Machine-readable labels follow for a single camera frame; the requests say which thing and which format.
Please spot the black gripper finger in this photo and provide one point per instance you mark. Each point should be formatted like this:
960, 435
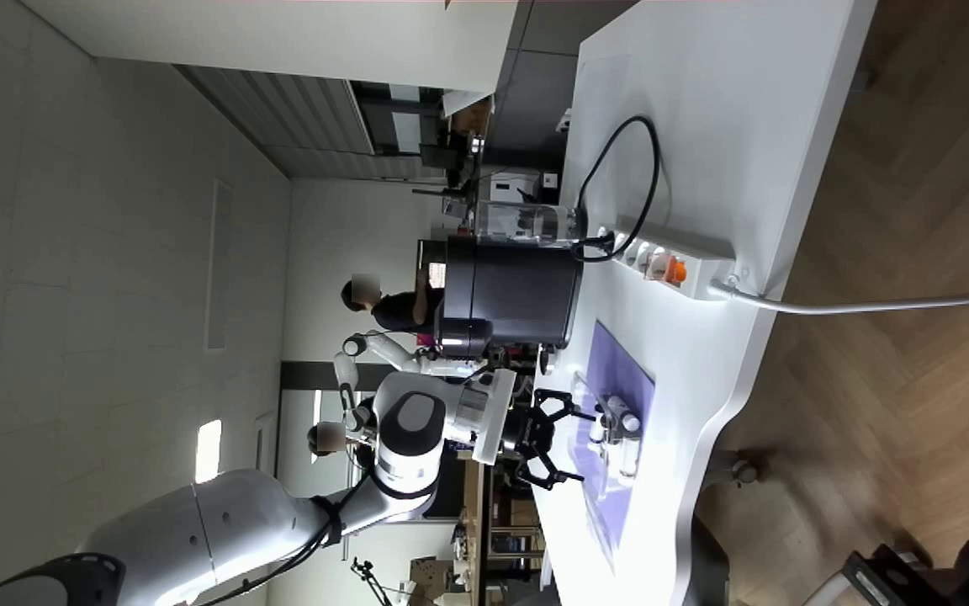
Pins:
555, 474
565, 404

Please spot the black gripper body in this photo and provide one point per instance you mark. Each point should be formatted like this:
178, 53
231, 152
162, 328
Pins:
527, 435

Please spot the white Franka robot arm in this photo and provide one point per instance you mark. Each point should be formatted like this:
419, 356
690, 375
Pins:
227, 528

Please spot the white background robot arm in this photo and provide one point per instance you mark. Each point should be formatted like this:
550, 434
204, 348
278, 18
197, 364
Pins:
386, 352

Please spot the purple mat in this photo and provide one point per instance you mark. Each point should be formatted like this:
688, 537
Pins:
619, 357

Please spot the white bottle dark cap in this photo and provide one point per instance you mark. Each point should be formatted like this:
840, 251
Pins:
600, 430

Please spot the white power strip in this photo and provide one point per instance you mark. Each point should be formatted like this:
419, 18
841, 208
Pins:
675, 261

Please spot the person in dark shirt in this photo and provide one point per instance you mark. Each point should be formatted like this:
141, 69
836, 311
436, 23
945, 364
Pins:
389, 309

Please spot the person with dark hair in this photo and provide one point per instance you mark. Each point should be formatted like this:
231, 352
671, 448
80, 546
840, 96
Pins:
330, 440

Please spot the grey window blinds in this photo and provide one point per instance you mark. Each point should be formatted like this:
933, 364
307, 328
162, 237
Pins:
303, 123

